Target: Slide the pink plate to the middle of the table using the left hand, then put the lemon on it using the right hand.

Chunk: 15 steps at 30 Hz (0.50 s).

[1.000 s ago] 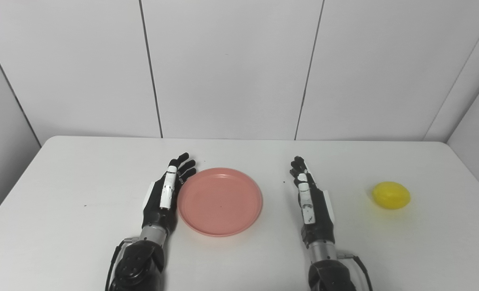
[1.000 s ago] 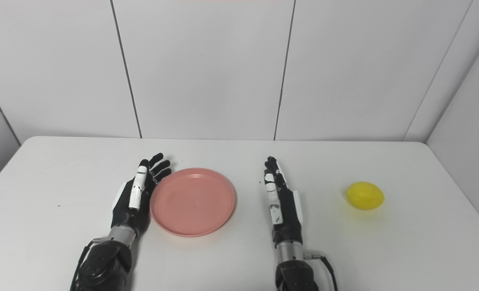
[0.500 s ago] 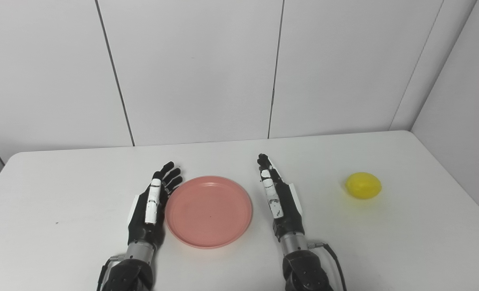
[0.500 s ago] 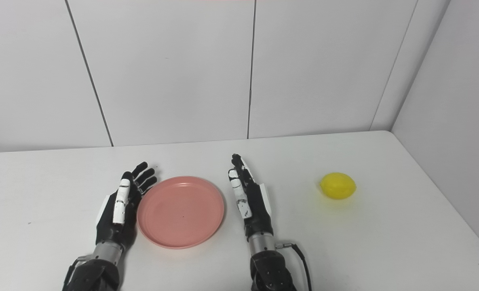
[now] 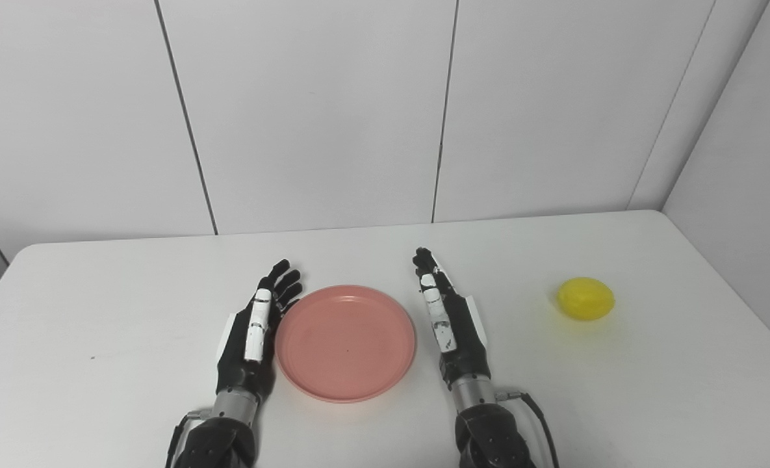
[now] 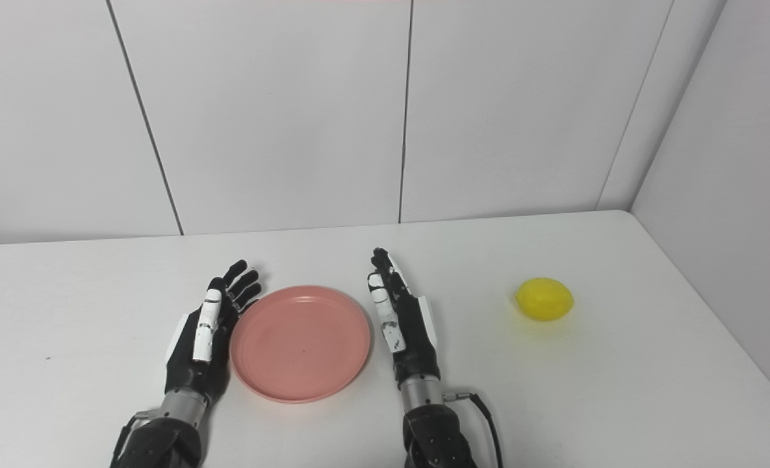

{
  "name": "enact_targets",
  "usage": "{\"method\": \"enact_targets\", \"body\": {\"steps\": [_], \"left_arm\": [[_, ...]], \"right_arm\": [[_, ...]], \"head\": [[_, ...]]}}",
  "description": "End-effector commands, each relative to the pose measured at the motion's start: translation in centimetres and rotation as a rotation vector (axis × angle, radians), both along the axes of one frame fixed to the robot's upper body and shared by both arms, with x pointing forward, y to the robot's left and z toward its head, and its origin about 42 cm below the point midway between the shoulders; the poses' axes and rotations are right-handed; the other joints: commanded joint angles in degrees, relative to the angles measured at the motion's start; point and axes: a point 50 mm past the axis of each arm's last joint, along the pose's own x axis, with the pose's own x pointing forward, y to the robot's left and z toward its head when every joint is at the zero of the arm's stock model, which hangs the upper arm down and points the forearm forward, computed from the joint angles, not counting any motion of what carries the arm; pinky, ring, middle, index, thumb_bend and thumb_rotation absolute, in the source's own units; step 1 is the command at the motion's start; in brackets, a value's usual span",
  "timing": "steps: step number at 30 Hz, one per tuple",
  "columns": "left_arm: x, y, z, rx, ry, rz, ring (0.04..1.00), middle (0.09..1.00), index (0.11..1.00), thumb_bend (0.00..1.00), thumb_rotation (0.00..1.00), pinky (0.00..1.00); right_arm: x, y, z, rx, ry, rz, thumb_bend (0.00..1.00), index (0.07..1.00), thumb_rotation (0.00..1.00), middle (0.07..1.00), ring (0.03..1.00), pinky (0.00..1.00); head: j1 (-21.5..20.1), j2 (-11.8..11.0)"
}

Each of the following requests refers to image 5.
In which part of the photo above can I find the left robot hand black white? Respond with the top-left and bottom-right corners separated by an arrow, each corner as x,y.
216,259 -> 303,398

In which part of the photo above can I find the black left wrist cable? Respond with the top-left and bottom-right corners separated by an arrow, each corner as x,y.
165,409 -> 213,468

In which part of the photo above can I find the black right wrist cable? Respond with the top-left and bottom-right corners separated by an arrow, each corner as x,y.
495,389 -> 559,468

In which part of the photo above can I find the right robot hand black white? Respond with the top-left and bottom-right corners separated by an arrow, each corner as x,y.
413,247 -> 492,391

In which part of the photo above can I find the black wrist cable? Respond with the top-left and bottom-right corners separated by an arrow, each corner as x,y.
165,409 -> 213,468
495,389 -> 559,468

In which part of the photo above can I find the yellow lemon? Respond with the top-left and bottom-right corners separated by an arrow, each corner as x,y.
557,277 -> 616,321

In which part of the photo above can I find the pink plate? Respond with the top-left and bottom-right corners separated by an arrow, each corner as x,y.
276,285 -> 417,404

